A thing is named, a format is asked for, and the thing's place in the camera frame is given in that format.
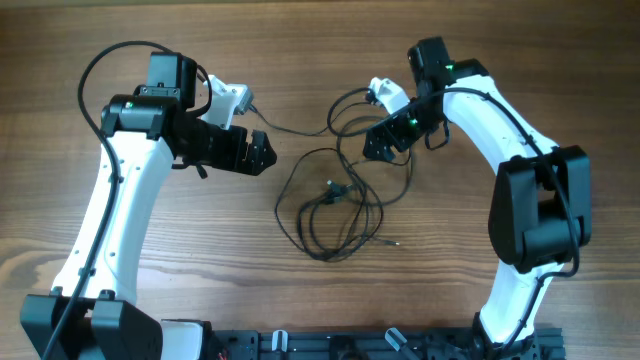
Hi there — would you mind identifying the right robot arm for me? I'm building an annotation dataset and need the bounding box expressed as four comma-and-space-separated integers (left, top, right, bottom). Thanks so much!
363, 37, 592, 359

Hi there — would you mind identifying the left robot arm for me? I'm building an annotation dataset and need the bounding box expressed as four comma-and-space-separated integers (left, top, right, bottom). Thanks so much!
20, 50, 277, 359

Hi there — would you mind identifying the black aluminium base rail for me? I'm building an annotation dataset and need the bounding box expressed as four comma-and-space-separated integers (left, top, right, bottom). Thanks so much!
199, 327, 566, 360

